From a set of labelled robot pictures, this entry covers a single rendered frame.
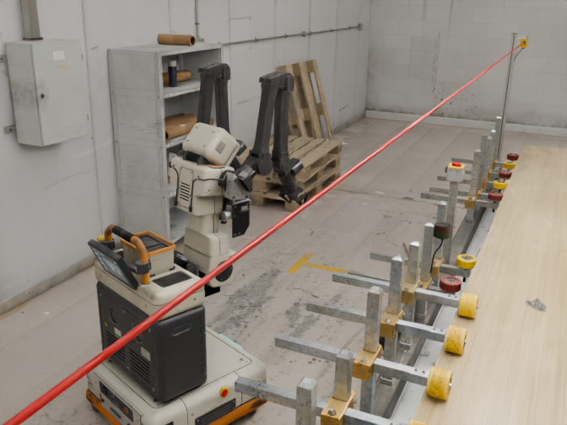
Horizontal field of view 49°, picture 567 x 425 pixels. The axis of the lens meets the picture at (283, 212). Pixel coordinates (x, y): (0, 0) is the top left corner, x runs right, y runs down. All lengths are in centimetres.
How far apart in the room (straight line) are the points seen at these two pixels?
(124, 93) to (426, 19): 642
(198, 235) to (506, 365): 148
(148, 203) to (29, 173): 97
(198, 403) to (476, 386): 136
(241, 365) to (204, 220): 72
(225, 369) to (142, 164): 216
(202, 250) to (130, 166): 205
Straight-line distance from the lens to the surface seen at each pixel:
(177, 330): 264
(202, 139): 273
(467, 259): 271
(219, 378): 293
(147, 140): 463
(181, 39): 495
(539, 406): 188
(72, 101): 413
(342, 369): 159
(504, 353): 208
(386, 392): 216
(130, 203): 488
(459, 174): 289
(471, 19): 1008
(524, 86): 1006
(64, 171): 448
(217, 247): 281
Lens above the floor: 194
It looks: 20 degrees down
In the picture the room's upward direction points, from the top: 1 degrees clockwise
